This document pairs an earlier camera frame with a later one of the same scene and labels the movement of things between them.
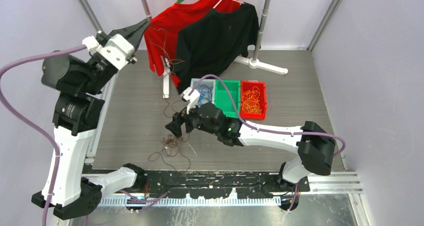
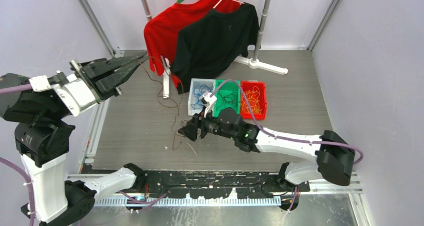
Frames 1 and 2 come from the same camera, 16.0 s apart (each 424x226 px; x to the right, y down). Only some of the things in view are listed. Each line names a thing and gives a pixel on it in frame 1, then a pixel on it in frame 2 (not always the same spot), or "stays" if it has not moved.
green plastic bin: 223,99 stays
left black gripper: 133,32 -> 104,86
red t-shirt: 162,31 stays
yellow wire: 250,103 stays
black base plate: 216,185 stays
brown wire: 175,142 -> 173,149
